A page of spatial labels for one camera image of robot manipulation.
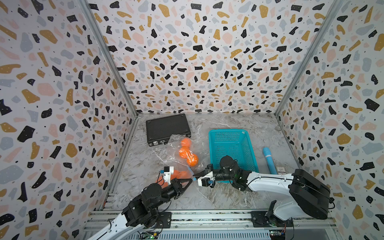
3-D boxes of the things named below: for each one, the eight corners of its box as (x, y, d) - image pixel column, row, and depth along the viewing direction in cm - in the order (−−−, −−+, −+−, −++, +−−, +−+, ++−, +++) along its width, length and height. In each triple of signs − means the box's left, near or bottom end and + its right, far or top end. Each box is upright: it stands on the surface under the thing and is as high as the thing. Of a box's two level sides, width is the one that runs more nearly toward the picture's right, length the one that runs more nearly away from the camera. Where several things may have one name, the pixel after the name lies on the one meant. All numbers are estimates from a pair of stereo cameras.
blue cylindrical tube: (269, 174, 92) (271, 171, 90) (262, 150, 104) (263, 147, 101) (275, 174, 92) (278, 171, 90) (267, 150, 104) (269, 147, 101)
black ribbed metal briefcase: (150, 148, 102) (147, 143, 98) (148, 125, 116) (145, 120, 111) (191, 138, 108) (191, 133, 103) (185, 118, 122) (184, 112, 117)
